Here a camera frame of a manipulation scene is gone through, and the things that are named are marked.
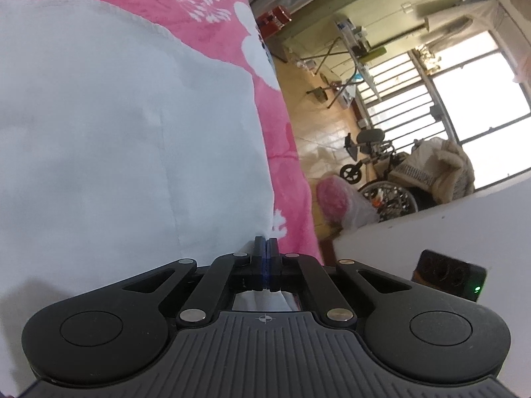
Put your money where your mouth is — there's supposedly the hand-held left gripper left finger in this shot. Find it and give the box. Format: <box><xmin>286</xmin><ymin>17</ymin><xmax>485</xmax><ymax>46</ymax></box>
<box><xmin>122</xmin><ymin>237</ymin><xmax>266</xmax><ymax>328</ymax></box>

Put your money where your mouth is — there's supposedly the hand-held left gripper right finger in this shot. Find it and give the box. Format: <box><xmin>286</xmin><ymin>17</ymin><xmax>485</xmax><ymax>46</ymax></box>
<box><xmin>267</xmin><ymin>237</ymin><xmax>411</xmax><ymax>328</ymax></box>

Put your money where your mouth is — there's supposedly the white button shirt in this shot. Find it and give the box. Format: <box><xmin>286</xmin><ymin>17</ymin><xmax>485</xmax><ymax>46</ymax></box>
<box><xmin>0</xmin><ymin>0</ymin><xmax>278</xmax><ymax>382</ymax></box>

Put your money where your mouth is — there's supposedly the pink plastic bag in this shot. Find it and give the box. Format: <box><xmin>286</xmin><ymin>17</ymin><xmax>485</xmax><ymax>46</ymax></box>
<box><xmin>316</xmin><ymin>175</ymin><xmax>380</xmax><ymax>233</ymax></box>

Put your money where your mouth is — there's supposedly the beige patterned blanket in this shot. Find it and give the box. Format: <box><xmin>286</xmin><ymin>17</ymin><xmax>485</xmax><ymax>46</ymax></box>
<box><xmin>392</xmin><ymin>136</ymin><xmax>476</xmax><ymax>206</ymax></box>

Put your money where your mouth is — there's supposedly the pink floral blanket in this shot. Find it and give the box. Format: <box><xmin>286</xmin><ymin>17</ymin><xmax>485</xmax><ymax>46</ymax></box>
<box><xmin>0</xmin><ymin>0</ymin><xmax>323</xmax><ymax>266</ymax></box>

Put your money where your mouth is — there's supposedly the wheelchair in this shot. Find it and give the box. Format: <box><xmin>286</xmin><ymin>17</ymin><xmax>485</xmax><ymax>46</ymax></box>
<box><xmin>340</xmin><ymin>128</ymin><xmax>436</xmax><ymax>222</ymax></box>

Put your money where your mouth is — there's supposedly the white window railing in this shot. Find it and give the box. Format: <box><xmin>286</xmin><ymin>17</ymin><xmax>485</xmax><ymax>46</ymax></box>
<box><xmin>352</xmin><ymin>47</ymin><xmax>442</xmax><ymax>147</ymax></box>

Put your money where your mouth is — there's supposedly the folding table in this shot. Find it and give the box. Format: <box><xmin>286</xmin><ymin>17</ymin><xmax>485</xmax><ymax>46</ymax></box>
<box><xmin>306</xmin><ymin>14</ymin><xmax>391</xmax><ymax>109</ymax></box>

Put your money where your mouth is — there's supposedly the green bottle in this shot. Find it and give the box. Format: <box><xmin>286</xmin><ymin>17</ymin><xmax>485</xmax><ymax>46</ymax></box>
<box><xmin>360</xmin><ymin>47</ymin><xmax>389</xmax><ymax>62</ymax></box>

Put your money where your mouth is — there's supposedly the red thermos bottle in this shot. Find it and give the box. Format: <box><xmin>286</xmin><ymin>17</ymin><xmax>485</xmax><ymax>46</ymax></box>
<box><xmin>256</xmin><ymin>5</ymin><xmax>293</xmax><ymax>39</ymax></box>

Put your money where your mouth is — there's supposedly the hanging garment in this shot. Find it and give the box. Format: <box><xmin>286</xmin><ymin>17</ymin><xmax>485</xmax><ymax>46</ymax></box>
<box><xmin>415</xmin><ymin>0</ymin><xmax>513</xmax><ymax>44</ymax></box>

